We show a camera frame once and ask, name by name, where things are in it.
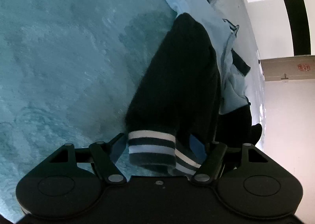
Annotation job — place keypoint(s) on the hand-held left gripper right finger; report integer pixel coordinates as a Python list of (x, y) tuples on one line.
[(198, 149)]

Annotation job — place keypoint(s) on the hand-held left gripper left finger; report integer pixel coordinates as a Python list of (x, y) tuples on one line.
[(119, 147)]

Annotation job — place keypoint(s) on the light blue and navy jacket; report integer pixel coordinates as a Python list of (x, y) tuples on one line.
[(177, 78)]

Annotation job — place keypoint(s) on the teal floral blanket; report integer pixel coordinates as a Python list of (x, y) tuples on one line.
[(61, 54)]

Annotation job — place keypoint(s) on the cardboard box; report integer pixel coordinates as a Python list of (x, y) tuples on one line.
[(283, 68)]

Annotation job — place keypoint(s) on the black vertical trim strip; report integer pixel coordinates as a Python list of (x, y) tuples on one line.
[(301, 17)]

